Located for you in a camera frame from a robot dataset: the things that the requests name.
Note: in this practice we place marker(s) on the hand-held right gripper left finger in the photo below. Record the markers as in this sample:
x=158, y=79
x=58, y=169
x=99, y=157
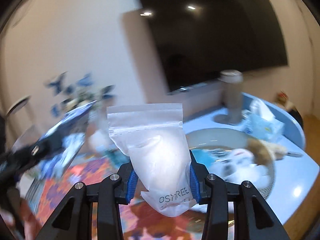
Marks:
x=131, y=187

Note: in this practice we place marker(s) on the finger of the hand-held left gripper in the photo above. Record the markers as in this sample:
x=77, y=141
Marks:
x=42, y=147

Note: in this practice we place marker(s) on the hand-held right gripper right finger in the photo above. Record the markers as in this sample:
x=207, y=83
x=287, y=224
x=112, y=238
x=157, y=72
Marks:
x=194, y=182

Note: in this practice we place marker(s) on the white and blue packet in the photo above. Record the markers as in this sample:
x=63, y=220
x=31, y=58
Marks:
x=72, y=140

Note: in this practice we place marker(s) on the clear zip bag white filling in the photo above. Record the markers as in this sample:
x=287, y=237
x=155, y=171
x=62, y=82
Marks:
x=157, y=155

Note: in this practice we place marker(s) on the ribbed metallic bowl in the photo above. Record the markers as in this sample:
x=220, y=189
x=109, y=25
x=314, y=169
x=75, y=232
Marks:
x=212, y=136

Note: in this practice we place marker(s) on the beige and white plush toy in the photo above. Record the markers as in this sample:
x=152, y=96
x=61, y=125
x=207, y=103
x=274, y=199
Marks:
x=242, y=165

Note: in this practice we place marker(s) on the floral orange tablecloth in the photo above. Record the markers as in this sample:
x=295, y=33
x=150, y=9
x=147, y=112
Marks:
x=55, y=185

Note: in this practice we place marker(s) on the white desk lamp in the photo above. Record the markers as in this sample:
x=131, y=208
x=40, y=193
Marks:
x=18, y=105

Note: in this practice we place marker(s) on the white ribbed vase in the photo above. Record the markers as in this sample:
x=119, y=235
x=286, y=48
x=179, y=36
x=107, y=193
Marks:
x=98, y=137

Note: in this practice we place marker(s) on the blue and white artificial flowers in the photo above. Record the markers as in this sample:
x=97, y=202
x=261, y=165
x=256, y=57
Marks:
x=58, y=82

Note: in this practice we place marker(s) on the tan fluffy plush toy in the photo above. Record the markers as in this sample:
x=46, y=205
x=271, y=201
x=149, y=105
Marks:
x=262, y=150

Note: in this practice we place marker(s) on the light blue tissue packet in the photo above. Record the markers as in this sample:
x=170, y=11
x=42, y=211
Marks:
x=260, y=127

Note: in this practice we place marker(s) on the grey tumbler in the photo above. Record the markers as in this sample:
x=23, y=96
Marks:
x=232, y=97

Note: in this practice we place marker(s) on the black television screen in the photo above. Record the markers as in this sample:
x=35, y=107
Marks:
x=212, y=30

